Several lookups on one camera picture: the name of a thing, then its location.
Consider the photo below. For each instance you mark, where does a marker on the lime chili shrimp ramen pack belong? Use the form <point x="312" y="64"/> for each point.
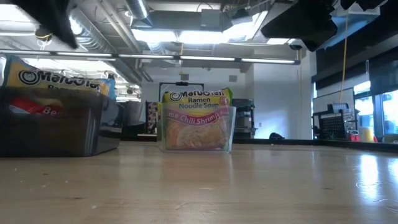
<point x="197" y="124"/>

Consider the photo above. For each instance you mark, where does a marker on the clear plastic container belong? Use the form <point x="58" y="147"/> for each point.
<point x="197" y="146"/>

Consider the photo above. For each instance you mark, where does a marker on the black fire noodle pack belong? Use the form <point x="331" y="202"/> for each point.
<point x="152" y="116"/>

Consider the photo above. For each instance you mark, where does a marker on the yellow blue-edged ramen pack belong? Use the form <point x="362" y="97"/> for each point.
<point x="109" y="87"/>
<point x="46" y="79"/>

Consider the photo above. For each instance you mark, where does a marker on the dark smoky plastic container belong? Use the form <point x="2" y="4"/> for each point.
<point x="62" y="130"/>

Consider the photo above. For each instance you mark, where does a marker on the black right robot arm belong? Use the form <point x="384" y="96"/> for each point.
<point x="304" y="25"/>

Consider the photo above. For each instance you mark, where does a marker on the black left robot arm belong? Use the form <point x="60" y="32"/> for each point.
<point x="53" y="18"/>

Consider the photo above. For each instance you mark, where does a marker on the black machine cabinet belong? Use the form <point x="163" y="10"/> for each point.
<point x="244" y="118"/>

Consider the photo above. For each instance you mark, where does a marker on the long ceiling light fixture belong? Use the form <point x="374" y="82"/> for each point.
<point x="149" y="56"/>

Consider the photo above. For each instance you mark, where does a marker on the ceiling light panel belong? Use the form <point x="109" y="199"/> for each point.
<point x="186" y="36"/>

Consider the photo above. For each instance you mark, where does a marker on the black mesh cart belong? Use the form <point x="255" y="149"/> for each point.
<point x="334" y="123"/>

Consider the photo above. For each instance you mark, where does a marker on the rectangular metal ceiling duct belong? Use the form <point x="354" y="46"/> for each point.
<point x="242" y="28"/>

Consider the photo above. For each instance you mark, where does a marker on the white ceiling dome camera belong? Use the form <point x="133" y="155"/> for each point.
<point x="295" y="46"/>

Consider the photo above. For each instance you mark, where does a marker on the silver round air duct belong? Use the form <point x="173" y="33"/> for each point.
<point x="138" y="9"/>
<point x="93" y="43"/>

